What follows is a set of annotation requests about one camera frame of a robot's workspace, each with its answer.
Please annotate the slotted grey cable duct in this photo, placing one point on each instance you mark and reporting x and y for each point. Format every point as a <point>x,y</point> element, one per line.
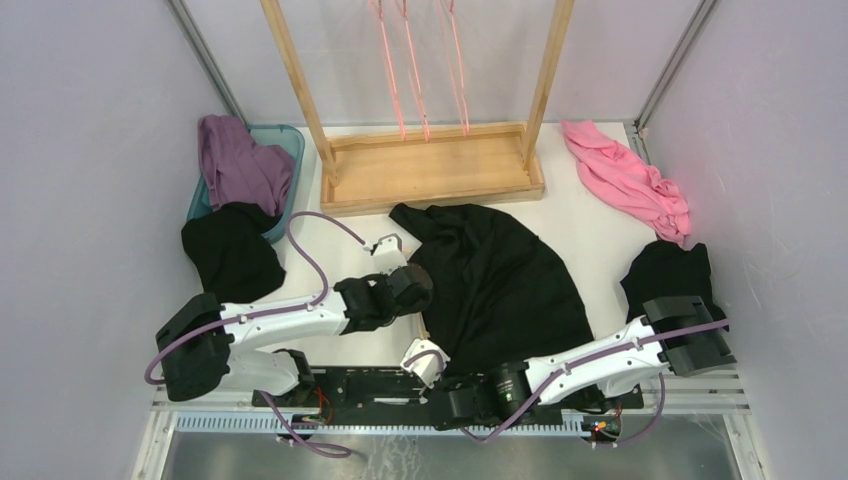
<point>268,423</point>

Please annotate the pink wire hanger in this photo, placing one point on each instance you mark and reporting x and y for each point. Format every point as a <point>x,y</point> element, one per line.
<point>398,53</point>
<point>446,11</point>

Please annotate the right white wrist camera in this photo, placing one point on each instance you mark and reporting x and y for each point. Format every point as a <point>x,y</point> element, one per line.
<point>425,360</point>

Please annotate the purple garment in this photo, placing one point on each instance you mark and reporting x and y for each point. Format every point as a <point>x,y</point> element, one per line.
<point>236,168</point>

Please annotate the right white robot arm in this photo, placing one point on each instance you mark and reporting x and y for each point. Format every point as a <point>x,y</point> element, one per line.
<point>676,334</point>

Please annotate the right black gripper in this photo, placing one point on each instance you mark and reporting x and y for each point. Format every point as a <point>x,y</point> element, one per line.
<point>472,377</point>

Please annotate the teal plastic basket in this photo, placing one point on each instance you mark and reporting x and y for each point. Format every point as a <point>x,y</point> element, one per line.
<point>275,136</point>

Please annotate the black pleated skirt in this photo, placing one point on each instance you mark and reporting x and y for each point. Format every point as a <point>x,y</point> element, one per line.
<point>500,294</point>

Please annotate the pink garment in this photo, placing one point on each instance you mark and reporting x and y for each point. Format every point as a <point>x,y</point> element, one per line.
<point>621,179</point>

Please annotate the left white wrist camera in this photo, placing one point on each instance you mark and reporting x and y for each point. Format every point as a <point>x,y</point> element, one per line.
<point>386,254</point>

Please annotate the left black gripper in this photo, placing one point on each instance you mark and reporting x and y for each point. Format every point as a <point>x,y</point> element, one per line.
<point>416,306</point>

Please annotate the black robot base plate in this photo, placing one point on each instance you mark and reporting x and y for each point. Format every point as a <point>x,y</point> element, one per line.
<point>370,396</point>

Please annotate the black garment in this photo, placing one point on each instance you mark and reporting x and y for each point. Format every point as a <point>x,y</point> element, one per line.
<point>233,259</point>
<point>664,269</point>

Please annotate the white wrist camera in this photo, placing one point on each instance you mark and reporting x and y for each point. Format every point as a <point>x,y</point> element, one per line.
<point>386,254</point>
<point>425,360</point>

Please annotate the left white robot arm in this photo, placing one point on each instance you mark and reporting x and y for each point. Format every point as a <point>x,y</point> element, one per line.
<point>211,346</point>

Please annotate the wooden hanger rack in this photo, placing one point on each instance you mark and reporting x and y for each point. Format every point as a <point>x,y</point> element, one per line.
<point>370,173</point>

